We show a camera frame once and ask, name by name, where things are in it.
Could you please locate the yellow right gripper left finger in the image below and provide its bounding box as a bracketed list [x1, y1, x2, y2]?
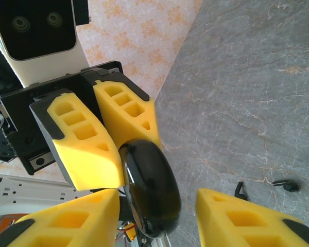
[4, 189, 121, 247]

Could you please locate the black wireless earbud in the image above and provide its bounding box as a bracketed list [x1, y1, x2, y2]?
[235, 181, 249, 201]
[272, 179, 299, 193]

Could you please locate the black earbud charging case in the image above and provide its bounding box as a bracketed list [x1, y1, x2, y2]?
[118, 140, 182, 239]

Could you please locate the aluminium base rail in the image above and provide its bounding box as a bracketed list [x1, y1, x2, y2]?
[0, 174, 77, 219]

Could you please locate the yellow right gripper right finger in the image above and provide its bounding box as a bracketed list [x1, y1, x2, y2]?
[197, 188, 309, 247]

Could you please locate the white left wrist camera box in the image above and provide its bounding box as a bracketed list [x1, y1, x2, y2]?
[0, 0, 90, 88]

